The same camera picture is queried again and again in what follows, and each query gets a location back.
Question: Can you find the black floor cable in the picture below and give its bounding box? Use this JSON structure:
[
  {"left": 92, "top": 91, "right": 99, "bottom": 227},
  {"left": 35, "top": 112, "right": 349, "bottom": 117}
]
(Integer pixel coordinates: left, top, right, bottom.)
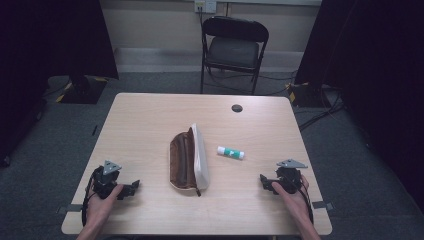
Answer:
[{"left": 298, "top": 89, "right": 346, "bottom": 132}]

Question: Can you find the hand-held gripper cable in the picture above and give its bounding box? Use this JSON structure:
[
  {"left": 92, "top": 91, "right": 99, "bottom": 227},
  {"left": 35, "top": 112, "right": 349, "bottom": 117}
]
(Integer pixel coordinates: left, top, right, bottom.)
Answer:
[
  {"left": 293, "top": 179, "right": 315, "bottom": 225},
  {"left": 80, "top": 173, "right": 98, "bottom": 228}
]

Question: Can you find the dark curtain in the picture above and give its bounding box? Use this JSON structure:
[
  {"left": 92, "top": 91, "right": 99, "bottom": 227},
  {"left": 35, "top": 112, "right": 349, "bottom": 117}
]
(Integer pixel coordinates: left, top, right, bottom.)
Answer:
[
  {"left": 294, "top": 0, "right": 424, "bottom": 214},
  {"left": 0, "top": 0, "right": 120, "bottom": 168}
]

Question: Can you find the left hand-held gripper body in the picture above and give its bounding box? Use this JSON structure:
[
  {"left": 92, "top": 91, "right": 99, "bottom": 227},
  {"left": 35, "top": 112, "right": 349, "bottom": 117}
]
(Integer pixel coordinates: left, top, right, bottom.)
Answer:
[{"left": 91, "top": 159, "right": 123, "bottom": 201}]

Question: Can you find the person's right hand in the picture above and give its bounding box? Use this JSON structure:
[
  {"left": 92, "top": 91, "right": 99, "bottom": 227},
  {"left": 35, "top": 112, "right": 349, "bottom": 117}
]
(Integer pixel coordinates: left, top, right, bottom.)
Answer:
[{"left": 271, "top": 174, "right": 313, "bottom": 222}]

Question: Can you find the brown and white pencil case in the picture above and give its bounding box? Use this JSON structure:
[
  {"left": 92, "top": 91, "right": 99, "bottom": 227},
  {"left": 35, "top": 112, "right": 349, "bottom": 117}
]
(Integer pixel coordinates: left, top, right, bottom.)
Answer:
[{"left": 168, "top": 122, "right": 211, "bottom": 198}]

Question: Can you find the person's left hand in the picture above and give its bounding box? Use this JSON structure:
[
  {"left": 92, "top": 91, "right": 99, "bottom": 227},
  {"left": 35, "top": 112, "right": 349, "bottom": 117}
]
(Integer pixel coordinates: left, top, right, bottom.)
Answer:
[{"left": 84, "top": 183, "right": 125, "bottom": 228}]

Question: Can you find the right hand-held gripper cable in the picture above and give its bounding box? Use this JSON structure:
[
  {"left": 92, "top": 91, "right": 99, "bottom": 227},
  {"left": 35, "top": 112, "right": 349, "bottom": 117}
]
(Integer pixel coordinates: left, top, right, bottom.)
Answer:
[{"left": 293, "top": 179, "right": 315, "bottom": 225}]

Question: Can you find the grey tape strip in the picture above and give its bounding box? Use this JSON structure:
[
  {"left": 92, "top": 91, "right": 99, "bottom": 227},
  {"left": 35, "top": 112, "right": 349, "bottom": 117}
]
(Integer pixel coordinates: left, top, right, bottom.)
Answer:
[
  {"left": 55, "top": 203, "right": 84, "bottom": 215},
  {"left": 311, "top": 200, "right": 335, "bottom": 212}
]

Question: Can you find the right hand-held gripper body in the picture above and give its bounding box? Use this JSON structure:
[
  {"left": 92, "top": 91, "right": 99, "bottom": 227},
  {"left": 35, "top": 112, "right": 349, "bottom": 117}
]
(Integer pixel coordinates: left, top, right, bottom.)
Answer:
[{"left": 274, "top": 158, "right": 309, "bottom": 196}]

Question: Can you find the white and green glue stick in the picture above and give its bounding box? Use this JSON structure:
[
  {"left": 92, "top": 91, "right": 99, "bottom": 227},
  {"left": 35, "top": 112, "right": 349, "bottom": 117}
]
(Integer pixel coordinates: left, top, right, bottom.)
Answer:
[{"left": 216, "top": 145, "right": 246, "bottom": 161}]

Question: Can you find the left hand-held gripper cable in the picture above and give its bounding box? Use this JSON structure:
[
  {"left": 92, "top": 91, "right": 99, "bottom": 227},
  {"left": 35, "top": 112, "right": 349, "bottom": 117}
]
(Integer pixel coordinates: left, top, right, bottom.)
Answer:
[{"left": 80, "top": 173, "right": 98, "bottom": 228}]

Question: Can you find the black folding chair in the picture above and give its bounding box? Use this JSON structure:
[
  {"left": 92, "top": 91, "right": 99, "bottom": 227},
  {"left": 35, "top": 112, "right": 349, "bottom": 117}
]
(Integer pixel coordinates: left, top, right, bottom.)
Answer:
[{"left": 199, "top": 15, "right": 270, "bottom": 96}]

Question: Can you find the white wall outlet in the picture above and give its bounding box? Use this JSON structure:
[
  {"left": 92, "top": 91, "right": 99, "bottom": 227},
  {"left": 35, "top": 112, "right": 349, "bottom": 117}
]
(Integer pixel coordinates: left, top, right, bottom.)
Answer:
[{"left": 194, "top": 0, "right": 218, "bottom": 15}]

